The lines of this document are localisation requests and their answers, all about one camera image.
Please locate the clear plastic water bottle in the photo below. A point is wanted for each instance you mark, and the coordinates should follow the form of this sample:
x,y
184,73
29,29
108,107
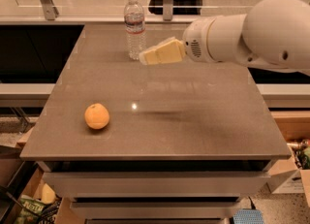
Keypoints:
x,y
134,20

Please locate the cardboard box right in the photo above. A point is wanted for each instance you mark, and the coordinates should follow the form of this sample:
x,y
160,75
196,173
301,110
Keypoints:
x,y
286,176

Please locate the yellow object in box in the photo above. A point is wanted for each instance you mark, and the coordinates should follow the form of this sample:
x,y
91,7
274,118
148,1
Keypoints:
x,y
48,195

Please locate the blue perforated mat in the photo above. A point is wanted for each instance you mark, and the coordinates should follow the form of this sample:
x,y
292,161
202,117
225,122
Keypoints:
x,y
248,216

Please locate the grey drawer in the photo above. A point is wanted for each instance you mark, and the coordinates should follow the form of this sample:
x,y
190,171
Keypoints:
x,y
160,184
152,210

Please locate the upper grey drawer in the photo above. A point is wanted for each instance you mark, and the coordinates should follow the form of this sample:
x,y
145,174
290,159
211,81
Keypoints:
x,y
160,184

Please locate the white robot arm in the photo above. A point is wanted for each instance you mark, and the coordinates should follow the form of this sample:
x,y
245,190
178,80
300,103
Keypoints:
x,y
273,36

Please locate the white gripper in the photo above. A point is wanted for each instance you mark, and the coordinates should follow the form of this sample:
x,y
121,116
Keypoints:
x,y
195,42

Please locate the green snack bag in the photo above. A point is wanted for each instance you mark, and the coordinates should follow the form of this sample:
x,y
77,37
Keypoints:
x,y
30,212

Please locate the lower grey drawer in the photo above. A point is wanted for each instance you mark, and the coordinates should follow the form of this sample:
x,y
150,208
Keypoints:
x,y
152,210

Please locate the cardboard box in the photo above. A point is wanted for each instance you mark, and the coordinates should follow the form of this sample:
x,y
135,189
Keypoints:
x,y
286,176
30,186

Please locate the cardboard box left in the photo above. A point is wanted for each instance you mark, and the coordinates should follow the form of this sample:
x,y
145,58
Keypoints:
x,y
30,186

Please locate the orange fruit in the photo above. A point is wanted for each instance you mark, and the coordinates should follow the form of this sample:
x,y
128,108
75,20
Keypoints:
x,y
96,116

